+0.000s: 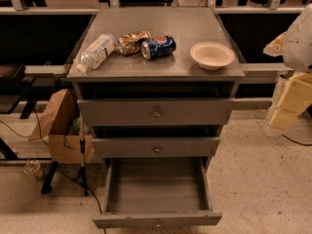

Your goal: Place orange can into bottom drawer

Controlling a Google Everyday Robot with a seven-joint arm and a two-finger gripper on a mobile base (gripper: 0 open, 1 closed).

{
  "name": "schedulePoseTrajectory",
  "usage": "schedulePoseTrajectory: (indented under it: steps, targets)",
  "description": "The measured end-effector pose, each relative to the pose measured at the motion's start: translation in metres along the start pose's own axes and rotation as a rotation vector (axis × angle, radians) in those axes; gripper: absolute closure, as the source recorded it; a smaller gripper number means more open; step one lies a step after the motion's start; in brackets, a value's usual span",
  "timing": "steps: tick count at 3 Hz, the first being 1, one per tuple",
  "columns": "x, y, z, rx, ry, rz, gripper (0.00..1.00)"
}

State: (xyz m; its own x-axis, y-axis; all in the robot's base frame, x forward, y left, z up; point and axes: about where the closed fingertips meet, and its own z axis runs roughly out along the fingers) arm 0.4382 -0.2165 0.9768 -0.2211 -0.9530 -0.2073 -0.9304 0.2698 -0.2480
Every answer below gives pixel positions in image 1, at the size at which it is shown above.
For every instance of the orange soda can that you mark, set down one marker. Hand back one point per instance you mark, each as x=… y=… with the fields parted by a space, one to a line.
x=131 y=43

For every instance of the grey metal drawer cabinet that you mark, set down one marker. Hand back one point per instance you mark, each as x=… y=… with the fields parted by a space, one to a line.
x=174 y=76

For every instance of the brown cardboard box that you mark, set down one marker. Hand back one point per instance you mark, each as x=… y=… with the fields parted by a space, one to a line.
x=55 y=123

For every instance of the clear plastic water bottle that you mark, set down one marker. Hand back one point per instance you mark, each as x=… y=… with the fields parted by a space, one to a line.
x=96 y=53

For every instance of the grey top drawer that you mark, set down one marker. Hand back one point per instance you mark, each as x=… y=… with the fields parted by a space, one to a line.
x=155 y=112

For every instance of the grey middle drawer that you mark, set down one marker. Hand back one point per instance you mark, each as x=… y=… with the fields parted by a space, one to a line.
x=139 y=147

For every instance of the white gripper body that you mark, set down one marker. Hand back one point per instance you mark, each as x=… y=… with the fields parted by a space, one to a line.
x=299 y=46

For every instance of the clear plastic cup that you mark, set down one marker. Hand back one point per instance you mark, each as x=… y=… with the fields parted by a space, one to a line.
x=34 y=168

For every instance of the grey open bottom drawer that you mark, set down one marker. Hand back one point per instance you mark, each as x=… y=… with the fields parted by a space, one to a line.
x=156 y=192

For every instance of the black equipment stand left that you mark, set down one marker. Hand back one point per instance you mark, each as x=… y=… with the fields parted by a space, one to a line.
x=13 y=86

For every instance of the blue pepsi can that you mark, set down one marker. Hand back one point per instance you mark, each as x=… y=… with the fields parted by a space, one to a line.
x=158 y=47

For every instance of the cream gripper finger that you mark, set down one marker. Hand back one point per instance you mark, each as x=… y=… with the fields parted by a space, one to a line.
x=293 y=101
x=275 y=47

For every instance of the black and silver tripod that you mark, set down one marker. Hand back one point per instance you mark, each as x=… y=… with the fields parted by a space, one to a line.
x=82 y=171

